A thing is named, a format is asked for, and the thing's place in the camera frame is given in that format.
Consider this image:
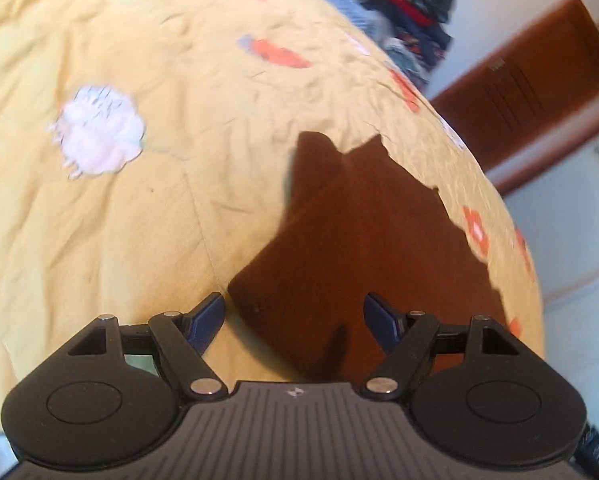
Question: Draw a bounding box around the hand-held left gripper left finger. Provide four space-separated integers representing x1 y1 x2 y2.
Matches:
66 292 228 402

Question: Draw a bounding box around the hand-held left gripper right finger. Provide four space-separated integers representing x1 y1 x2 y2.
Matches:
359 292 525 402

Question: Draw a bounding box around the brown knit sweater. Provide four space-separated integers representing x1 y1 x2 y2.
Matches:
226 130 513 384

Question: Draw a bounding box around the pile of clothes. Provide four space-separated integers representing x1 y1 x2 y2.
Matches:
284 0 458 94

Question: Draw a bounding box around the yellow printed blanket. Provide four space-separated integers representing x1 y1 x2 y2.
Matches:
0 0 548 441

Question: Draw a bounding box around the white sliding wardrobe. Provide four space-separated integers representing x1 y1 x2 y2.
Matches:
499 130 599 307

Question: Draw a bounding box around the brown wooden door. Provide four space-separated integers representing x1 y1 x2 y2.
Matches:
428 0 599 196

